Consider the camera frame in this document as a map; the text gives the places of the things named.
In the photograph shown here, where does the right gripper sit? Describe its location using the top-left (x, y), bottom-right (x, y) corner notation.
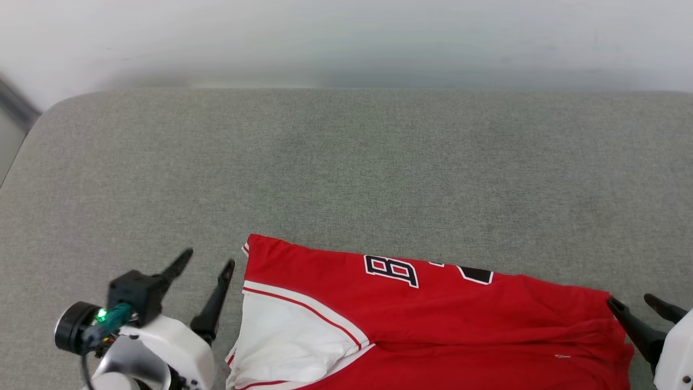
top-left (606, 294), bottom-right (693, 390)

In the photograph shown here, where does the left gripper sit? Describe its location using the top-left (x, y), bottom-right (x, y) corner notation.
top-left (54, 248), bottom-right (236, 390)

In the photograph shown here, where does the red white Bulls jersey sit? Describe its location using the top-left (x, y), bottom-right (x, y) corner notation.
top-left (225, 233), bottom-right (635, 390)

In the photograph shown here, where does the teal left camera connector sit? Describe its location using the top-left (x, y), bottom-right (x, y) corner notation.
top-left (81, 302), bottom-right (134, 347)

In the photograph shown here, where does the grey fabric sofa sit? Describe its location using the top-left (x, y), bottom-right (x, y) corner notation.
top-left (0, 88), bottom-right (693, 390)

